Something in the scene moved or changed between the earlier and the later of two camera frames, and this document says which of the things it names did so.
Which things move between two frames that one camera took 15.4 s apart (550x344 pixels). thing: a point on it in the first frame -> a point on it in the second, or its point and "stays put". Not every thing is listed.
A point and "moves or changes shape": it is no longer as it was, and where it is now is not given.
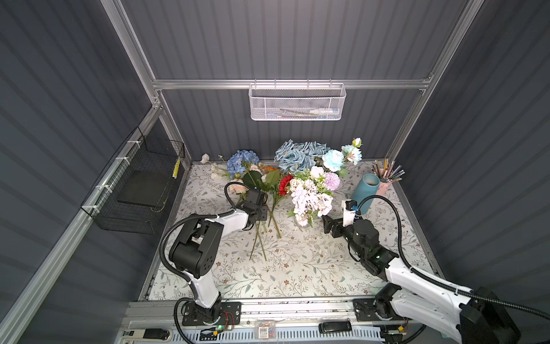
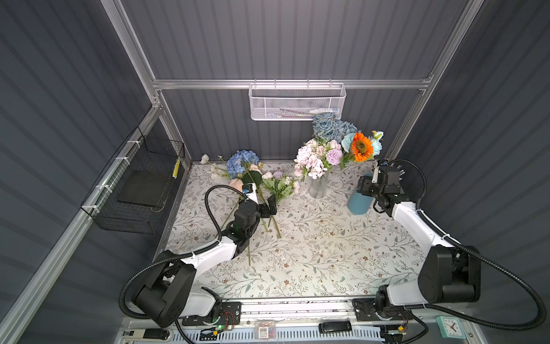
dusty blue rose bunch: [296, 156] -> [327, 125]
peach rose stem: [237, 188] moves or changes shape
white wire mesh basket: [296, 102] stays put
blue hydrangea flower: [235, 163] stays put
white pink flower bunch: [311, 194] -> [314, 158]
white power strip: [146, 334] stays put
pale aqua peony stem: [337, 160] -> [346, 142]
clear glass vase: [301, 221] -> [318, 187]
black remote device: [335, 326] stays put
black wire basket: [130, 196] stays put
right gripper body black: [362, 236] -> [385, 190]
